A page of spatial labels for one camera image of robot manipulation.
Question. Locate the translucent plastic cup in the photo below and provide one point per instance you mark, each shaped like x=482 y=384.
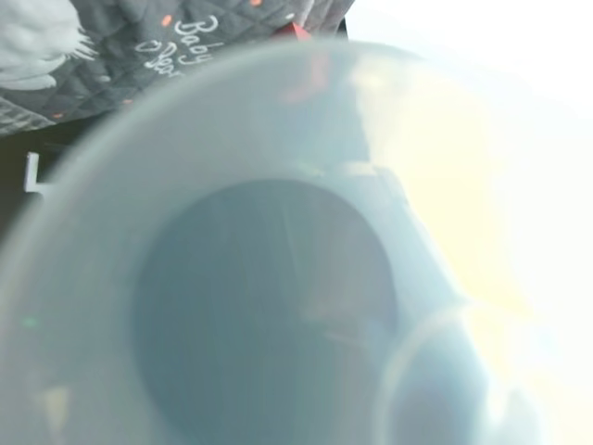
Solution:
x=278 y=232

